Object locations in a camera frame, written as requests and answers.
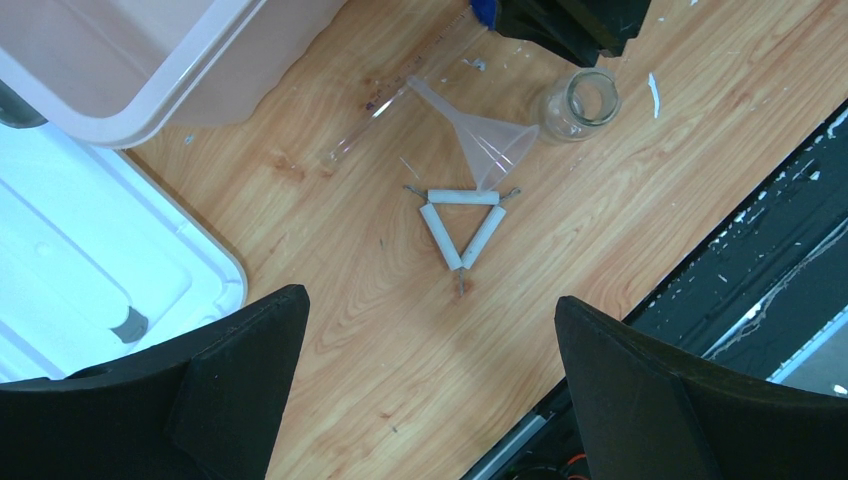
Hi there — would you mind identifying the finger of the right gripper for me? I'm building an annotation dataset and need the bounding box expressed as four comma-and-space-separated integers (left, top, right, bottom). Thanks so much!
494, 0, 651, 68

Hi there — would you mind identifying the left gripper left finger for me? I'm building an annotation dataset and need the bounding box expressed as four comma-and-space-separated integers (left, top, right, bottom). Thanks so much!
1, 285, 310, 479

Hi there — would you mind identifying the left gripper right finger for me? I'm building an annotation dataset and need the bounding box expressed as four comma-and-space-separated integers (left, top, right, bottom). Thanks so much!
555, 296, 847, 479

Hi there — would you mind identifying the small glass beaker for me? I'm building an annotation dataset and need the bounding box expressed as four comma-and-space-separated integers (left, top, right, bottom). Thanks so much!
535, 68, 622, 143

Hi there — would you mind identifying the white plastic sliver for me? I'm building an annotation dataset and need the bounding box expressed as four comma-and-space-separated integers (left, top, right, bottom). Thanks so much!
647, 72, 662, 119

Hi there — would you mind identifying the clear plastic funnel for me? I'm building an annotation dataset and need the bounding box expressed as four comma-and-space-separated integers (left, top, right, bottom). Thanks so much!
406, 76, 540, 191

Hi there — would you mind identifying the white bin lid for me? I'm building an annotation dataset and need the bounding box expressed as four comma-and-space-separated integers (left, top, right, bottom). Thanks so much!
1, 124, 247, 383

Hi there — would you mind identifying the white clay triangle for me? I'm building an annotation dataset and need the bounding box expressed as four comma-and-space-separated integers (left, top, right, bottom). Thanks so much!
404, 185, 521, 297

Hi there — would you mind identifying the pink plastic bin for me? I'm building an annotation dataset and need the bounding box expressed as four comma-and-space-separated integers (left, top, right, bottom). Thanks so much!
1, 0, 341, 148

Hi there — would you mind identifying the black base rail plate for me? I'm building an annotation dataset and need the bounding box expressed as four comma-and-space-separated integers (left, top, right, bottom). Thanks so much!
467, 106, 847, 479

